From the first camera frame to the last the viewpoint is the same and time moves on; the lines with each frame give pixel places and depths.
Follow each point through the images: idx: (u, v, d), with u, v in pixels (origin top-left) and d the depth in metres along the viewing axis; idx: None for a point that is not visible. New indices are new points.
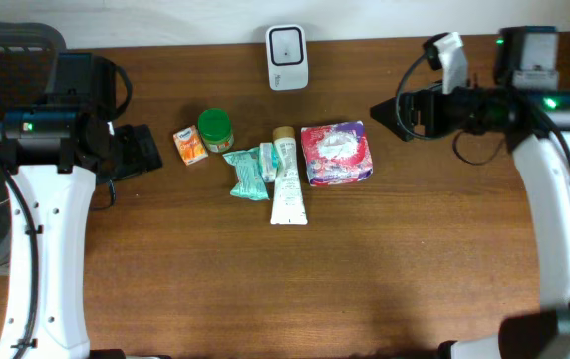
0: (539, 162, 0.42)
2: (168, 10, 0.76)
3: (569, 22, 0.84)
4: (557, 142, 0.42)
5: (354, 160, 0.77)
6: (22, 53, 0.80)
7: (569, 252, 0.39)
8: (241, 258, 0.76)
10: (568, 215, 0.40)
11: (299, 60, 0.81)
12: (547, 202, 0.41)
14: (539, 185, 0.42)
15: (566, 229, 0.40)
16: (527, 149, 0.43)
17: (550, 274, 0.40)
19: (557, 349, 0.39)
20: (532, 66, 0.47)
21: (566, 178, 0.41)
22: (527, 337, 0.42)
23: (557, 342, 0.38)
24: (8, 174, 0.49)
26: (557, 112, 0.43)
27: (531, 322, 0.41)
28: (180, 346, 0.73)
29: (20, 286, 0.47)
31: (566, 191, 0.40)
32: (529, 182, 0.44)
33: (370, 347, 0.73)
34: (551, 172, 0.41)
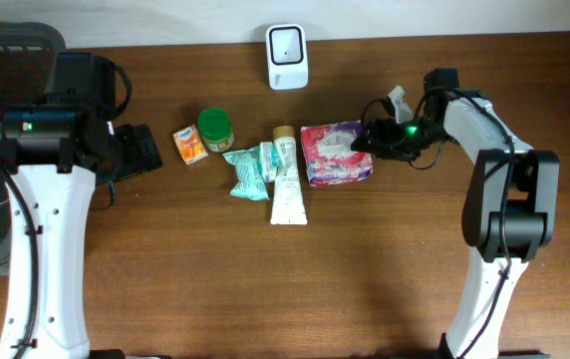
0: (455, 113, 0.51)
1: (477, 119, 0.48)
2: (168, 9, 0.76)
3: (569, 21, 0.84)
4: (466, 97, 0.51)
5: (354, 160, 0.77)
6: (22, 53, 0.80)
7: (485, 135, 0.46)
8: (241, 258, 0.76)
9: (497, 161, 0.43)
10: (479, 123, 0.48)
11: (299, 60, 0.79)
12: (465, 129, 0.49)
14: (459, 128, 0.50)
15: (481, 127, 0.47)
16: (447, 111, 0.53)
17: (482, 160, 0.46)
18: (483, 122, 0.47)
19: (490, 194, 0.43)
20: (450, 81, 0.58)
21: (472, 110, 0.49)
22: (472, 210, 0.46)
23: (486, 179, 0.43)
24: (8, 174, 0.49)
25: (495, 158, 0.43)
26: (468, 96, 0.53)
27: (471, 198, 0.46)
28: (179, 346, 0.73)
29: (19, 286, 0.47)
31: (473, 110, 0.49)
32: (455, 134, 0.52)
33: (370, 347, 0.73)
34: (461, 107, 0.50)
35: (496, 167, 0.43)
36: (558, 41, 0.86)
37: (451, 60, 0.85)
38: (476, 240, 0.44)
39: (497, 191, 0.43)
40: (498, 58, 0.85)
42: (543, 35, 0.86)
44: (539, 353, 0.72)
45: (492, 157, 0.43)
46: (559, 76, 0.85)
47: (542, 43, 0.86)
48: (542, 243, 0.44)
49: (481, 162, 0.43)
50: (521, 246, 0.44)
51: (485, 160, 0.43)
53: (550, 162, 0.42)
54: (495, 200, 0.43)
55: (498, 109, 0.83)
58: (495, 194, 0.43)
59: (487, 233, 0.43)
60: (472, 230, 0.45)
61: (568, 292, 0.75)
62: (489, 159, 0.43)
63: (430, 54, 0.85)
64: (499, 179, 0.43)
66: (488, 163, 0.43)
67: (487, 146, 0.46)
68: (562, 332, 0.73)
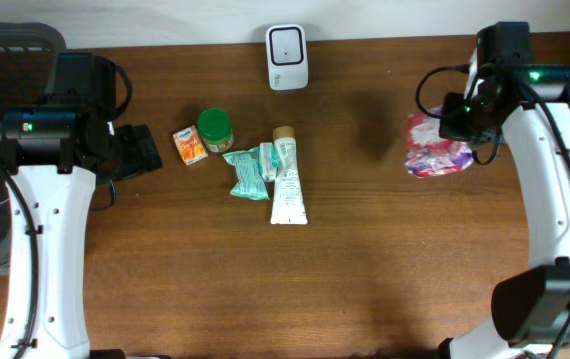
0: (522, 133, 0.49)
1: (550, 164, 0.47)
2: (168, 10, 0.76)
3: (569, 21, 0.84)
4: (542, 117, 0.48)
5: (444, 144, 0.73)
6: (23, 53, 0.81)
7: (556, 216, 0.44)
8: (241, 258, 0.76)
9: (561, 288, 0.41)
10: (553, 184, 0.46)
11: (299, 60, 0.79)
12: (529, 157, 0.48)
14: (526, 162, 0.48)
15: (554, 194, 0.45)
16: (514, 120, 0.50)
17: (542, 238, 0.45)
18: (556, 170, 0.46)
19: (545, 311, 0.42)
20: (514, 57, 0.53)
21: (546, 141, 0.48)
22: (521, 296, 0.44)
23: (544, 303, 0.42)
24: (8, 174, 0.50)
25: (558, 292, 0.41)
26: (540, 84, 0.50)
27: (517, 287, 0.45)
28: (179, 345, 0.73)
29: (19, 287, 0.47)
31: (552, 156, 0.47)
32: (513, 144, 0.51)
33: (370, 347, 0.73)
34: (537, 140, 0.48)
35: (555, 302, 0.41)
36: (558, 41, 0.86)
37: (452, 60, 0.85)
38: (516, 339, 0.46)
39: (555, 308, 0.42)
40: None
42: (543, 35, 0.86)
44: None
45: (557, 284, 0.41)
46: None
47: (542, 43, 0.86)
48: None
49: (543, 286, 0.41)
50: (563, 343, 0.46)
51: (548, 284, 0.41)
53: None
54: (548, 316, 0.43)
55: None
58: (548, 308, 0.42)
59: (529, 338, 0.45)
60: (511, 324, 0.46)
61: None
62: (551, 288, 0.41)
63: (430, 54, 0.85)
64: (560, 297, 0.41)
66: (550, 289, 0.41)
67: (557, 228, 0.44)
68: None
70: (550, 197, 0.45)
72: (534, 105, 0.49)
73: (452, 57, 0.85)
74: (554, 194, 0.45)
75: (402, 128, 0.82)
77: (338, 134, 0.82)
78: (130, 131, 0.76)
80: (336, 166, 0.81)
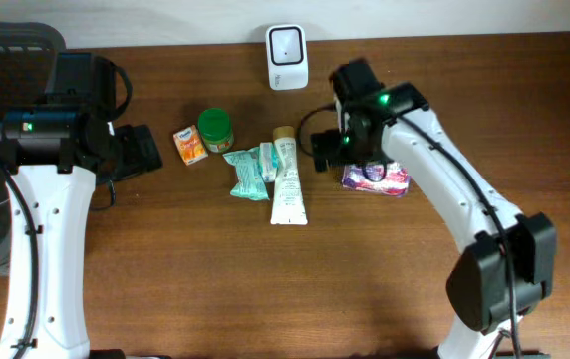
0: (401, 145, 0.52)
1: (438, 163, 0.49)
2: (168, 10, 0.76)
3: (569, 22, 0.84)
4: (406, 128, 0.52)
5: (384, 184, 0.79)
6: (22, 53, 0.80)
7: (458, 199, 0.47)
8: (241, 258, 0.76)
9: (492, 257, 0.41)
10: (445, 177, 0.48)
11: (299, 60, 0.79)
12: (418, 165, 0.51)
14: (416, 167, 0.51)
15: (450, 182, 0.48)
16: (389, 139, 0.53)
17: (459, 228, 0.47)
18: (447, 168, 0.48)
19: (492, 286, 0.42)
20: (365, 82, 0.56)
21: (424, 144, 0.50)
22: (466, 289, 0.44)
23: (485, 277, 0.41)
24: (8, 174, 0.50)
25: (491, 262, 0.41)
26: (394, 104, 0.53)
27: (460, 276, 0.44)
28: (179, 345, 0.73)
29: (19, 287, 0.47)
31: (428, 154, 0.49)
32: (399, 158, 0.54)
33: (370, 347, 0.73)
34: (411, 145, 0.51)
35: (494, 271, 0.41)
36: (557, 41, 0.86)
37: (451, 60, 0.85)
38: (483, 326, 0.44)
39: (498, 279, 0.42)
40: (497, 59, 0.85)
42: (543, 35, 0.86)
44: (539, 353, 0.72)
45: (486, 255, 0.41)
46: (559, 76, 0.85)
47: (541, 43, 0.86)
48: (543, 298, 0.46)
49: (475, 264, 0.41)
50: (524, 310, 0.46)
51: (479, 261, 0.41)
53: (544, 230, 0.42)
54: (498, 290, 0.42)
55: (497, 109, 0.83)
58: (492, 290, 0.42)
59: (493, 319, 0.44)
60: (473, 314, 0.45)
61: (568, 292, 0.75)
62: (484, 262, 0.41)
63: (430, 54, 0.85)
64: (496, 272, 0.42)
66: (484, 263, 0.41)
67: (464, 211, 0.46)
68: (562, 332, 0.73)
70: (447, 187, 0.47)
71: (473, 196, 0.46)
72: (395, 123, 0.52)
73: (451, 57, 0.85)
74: (448, 181, 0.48)
75: None
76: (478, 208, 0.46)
77: None
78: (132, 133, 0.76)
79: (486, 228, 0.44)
80: (335, 166, 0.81)
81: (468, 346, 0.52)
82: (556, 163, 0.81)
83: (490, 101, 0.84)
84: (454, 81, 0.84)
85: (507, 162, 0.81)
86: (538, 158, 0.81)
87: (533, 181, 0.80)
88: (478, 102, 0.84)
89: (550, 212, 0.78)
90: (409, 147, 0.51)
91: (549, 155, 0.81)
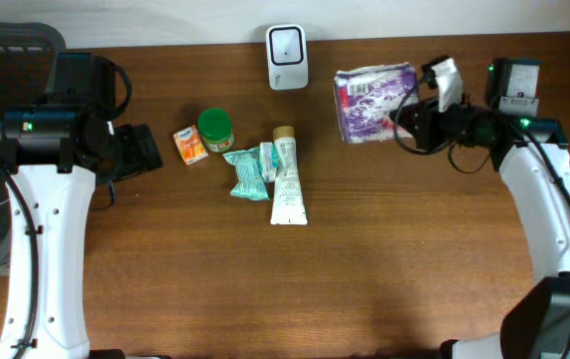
0: (519, 169, 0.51)
1: (550, 197, 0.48)
2: (167, 9, 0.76)
3: None
4: (536, 152, 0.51)
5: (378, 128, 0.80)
6: (22, 53, 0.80)
7: (557, 235, 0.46)
8: (241, 258, 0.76)
9: (567, 301, 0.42)
10: (552, 208, 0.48)
11: (299, 60, 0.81)
12: (530, 191, 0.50)
14: (523, 189, 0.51)
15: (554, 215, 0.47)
16: (512, 159, 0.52)
17: (546, 264, 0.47)
18: (559, 205, 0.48)
19: (556, 324, 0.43)
20: (516, 92, 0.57)
21: (544, 177, 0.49)
22: (528, 321, 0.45)
23: (549, 313, 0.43)
24: (8, 174, 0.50)
25: (564, 304, 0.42)
26: (535, 132, 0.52)
27: (526, 303, 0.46)
28: (179, 346, 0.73)
29: (19, 287, 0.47)
31: (547, 187, 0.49)
32: (512, 181, 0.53)
33: (370, 347, 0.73)
34: (533, 172, 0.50)
35: (561, 313, 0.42)
36: (559, 41, 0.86)
37: (452, 61, 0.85)
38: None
39: (565, 324, 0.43)
40: (498, 59, 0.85)
42: (543, 35, 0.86)
44: None
45: (563, 295, 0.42)
46: (559, 76, 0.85)
47: (543, 44, 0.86)
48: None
49: (549, 296, 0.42)
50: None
51: (552, 294, 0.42)
53: None
54: (558, 331, 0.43)
55: None
58: (557, 332, 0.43)
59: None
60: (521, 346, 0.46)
61: None
62: (560, 300, 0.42)
63: (430, 54, 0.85)
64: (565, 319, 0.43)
66: (554, 299, 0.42)
67: (560, 249, 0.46)
68: None
70: (555, 223, 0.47)
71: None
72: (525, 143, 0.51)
73: (451, 57, 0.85)
74: (555, 218, 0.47)
75: None
76: None
77: (337, 135, 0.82)
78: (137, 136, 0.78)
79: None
80: (335, 166, 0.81)
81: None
82: None
83: None
84: None
85: None
86: None
87: None
88: None
89: None
90: (531, 174, 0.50)
91: None
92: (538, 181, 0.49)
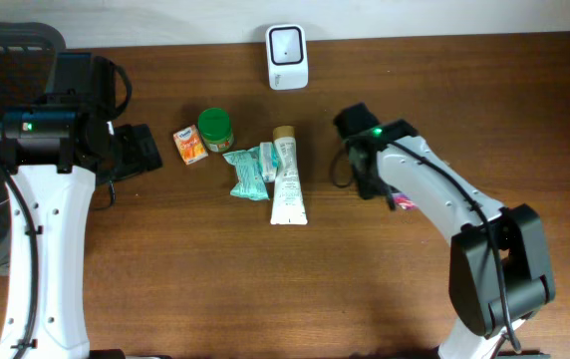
0: (393, 166, 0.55)
1: (424, 173, 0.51)
2: (167, 9, 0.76)
3: None
4: (395, 148, 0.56)
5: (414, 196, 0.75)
6: (23, 53, 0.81)
7: (444, 200, 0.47)
8: (240, 258, 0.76)
9: (479, 249, 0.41)
10: (428, 180, 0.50)
11: (299, 60, 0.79)
12: (410, 178, 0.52)
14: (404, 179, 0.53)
15: (436, 184, 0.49)
16: (384, 161, 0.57)
17: (450, 229, 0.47)
18: (433, 176, 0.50)
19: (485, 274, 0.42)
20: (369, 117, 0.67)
21: (412, 160, 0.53)
22: (464, 289, 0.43)
23: (473, 267, 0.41)
24: (8, 174, 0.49)
25: (476, 253, 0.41)
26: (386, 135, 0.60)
27: (454, 278, 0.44)
28: (179, 346, 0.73)
29: (19, 287, 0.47)
31: (417, 167, 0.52)
32: (396, 179, 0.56)
33: (370, 346, 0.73)
34: (401, 162, 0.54)
35: (482, 264, 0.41)
36: (558, 41, 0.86)
37: (451, 60, 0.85)
38: (485, 329, 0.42)
39: (487, 268, 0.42)
40: (497, 59, 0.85)
42: (543, 35, 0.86)
44: (539, 353, 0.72)
45: (473, 244, 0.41)
46: (559, 76, 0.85)
47: (542, 43, 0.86)
48: (545, 300, 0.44)
49: (461, 251, 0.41)
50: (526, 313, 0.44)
51: (464, 249, 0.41)
53: (530, 219, 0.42)
54: (492, 280, 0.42)
55: (497, 108, 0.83)
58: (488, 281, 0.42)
59: (492, 320, 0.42)
60: (473, 314, 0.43)
61: (568, 293, 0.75)
62: (467, 249, 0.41)
63: (430, 54, 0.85)
64: (487, 264, 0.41)
66: (469, 253, 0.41)
67: (453, 211, 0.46)
68: (562, 332, 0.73)
70: (436, 192, 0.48)
71: (459, 197, 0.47)
72: (384, 146, 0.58)
73: (451, 57, 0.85)
74: (434, 187, 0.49)
75: None
76: (462, 206, 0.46)
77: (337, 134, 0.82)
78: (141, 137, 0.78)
79: (470, 221, 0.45)
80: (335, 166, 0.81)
81: (468, 349, 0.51)
82: (556, 163, 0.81)
83: (490, 101, 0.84)
84: (455, 80, 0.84)
85: (507, 162, 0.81)
86: (538, 157, 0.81)
87: (533, 180, 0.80)
88: (478, 101, 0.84)
89: (549, 212, 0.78)
90: (401, 168, 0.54)
91: (550, 154, 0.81)
92: (408, 166, 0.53)
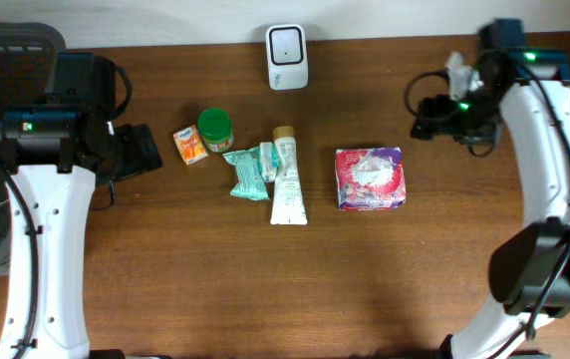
0: (518, 105, 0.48)
1: (547, 139, 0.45)
2: (167, 10, 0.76)
3: None
4: (536, 87, 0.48)
5: (389, 187, 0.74)
6: (22, 53, 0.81)
7: (548, 180, 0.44)
8: (240, 258, 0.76)
9: (554, 238, 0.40)
10: (546, 151, 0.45)
11: (299, 60, 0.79)
12: (526, 137, 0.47)
14: (521, 134, 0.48)
15: (548, 161, 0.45)
16: (511, 99, 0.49)
17: (534, 209, 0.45)
18: (552, 151, 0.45)
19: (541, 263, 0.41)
20: None
21: (543, 118, 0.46)
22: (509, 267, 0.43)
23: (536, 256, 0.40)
24: (8, 174, 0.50)
25: (547, 244, 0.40)
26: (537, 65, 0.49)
27: (507, 249, 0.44)
28: (179, 346, 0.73)
29: (19, 287, 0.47)
31: (546, 130, 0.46)
32: (510, 127, 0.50)
33: (370, 346, 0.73)
34: (532, 113, 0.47)
35: (548, 251, 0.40)
36: (559, 41, 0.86)
37: None
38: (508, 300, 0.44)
39: (549, 259, 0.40)
40: None
42: (543, 36, 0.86)
44: (540, 353, 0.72)
45: (549, 234, 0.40)
46: None
47: (542, 43, 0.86)
48: None
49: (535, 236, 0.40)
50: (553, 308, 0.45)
51: (538, 234, 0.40)
53: None
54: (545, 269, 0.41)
55: None
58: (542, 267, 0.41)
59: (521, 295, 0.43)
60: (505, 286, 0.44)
61: None
62: (543, 235, 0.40)
63: (430, 54, 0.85)
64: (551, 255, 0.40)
66: (541, 240, 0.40)
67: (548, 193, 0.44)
68: (562, 332, 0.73)
70: (547, 168, 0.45)
71: (567, 183, 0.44)
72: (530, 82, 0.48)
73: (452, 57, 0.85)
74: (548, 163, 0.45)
75: (402, 127, 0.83)
76: (564, 196, 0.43)
77: (337, 134, 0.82)
78: (139, 138, 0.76)
79: (560, 217, 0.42)
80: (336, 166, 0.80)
81: (486, 329, 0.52)
82: None
83: None
84: None
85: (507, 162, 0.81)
86: None
87: None
88: None
89: None
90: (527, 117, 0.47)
91: None
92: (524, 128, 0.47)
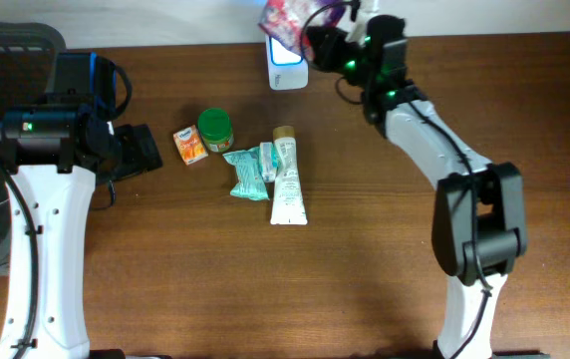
0: (398, 126, 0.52)
1: (424, 131, 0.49)
2: (167, 9, 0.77)
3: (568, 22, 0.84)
4: (408, 108, 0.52)
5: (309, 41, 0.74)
6: (22, 53, 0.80)
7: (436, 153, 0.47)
8: (241, 258, 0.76)
9: (460, 191, 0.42)
10: (426, 137, 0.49)
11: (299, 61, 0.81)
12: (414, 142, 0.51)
14: (408, 140, 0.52)
15: (433, 145, 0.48)
16: (392, 124, 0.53)
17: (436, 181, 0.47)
18: (431, 136, 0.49)
19: (460, 218, 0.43)
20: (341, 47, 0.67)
21: (416, 120, 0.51)
22: (442, 236, 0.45)
23: (453, 213, 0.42)
24: (8, 174, 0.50)
25: (456, 196, 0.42)
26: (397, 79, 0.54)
27: (438, 219, 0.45)
28: (179, 346, 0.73)
29: (18, 287, 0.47)
31: (421, 128, 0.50)
32: (403, 144, 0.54)
33: (370, 347, 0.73)
34: (407, 122, 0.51)
35: (460, 206, 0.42)
36: (557, 41, 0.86)
37: (451, 60, 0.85)
38: (455, 268, 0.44)
39: (463, 213, 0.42)
40: (496, 59, 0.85)
42: (541, 35, 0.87)
44: (540, 353, 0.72)
45: (453, 187, 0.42)
46: (558, 75, 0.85)
47: (540, 43, 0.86)
48: (517, 253, 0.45)
49: (444, 194, 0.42)
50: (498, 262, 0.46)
51: (446, 192, 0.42)
53: (511, 176, 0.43)
54: (466, 226, 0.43)
55: (496, 108, 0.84)
58: (463, 221, 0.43)
59: (464, 261, 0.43)
60: (448, 258, 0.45)
61: (568, 293, 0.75)
62: (451, 191, 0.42)
63: (430, 54, 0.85)
64: (464, 207, 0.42)
66: (451, 193, 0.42)
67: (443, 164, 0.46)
68: (562, 332, 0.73)
70: (428, 145, 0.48)
71: (451, 152, 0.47)
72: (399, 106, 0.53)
73: (451, 57, 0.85)
74: (430, 144, 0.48)
75: None
76: (453, 160, 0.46)
77: (337, 134, 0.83)
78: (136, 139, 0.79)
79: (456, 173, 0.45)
80: (336, 166, 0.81)
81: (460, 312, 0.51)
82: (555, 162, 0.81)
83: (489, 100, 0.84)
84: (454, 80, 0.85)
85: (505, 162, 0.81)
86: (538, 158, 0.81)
87: (532, 178, 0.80)
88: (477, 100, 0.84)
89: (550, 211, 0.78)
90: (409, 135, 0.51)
91: (550, 154, 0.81)
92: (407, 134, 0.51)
